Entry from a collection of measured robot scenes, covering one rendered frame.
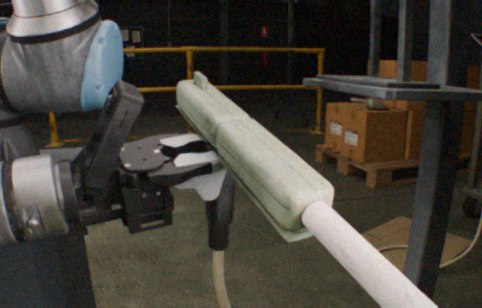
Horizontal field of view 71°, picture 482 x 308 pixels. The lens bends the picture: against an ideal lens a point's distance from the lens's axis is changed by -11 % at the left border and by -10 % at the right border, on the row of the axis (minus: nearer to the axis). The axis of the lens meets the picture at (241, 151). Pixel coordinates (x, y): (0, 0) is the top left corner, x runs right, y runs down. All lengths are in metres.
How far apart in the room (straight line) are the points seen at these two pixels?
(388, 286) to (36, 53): 0.53
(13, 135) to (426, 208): 0.81
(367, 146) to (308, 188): 2.39
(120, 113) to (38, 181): 0.11
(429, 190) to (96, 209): 0.63
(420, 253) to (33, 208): 0.74
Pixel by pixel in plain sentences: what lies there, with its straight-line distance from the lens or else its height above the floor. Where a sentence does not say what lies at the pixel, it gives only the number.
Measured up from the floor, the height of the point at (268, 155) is 0.74.
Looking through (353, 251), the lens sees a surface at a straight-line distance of 0.26.
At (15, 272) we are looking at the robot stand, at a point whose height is 0.50.
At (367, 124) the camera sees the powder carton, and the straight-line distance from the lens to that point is 2.64.
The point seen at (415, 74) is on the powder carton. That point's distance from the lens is 2.88.
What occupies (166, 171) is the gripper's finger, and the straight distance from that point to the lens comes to 0.40.
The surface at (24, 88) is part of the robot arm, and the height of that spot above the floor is 0.79.
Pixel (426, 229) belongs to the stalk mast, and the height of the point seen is 0.49.
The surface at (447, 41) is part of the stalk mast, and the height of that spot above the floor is 0.87.
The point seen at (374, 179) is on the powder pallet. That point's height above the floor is 0.07.
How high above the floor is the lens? 0.82
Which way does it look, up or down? 13 degrees down
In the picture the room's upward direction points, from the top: straight up
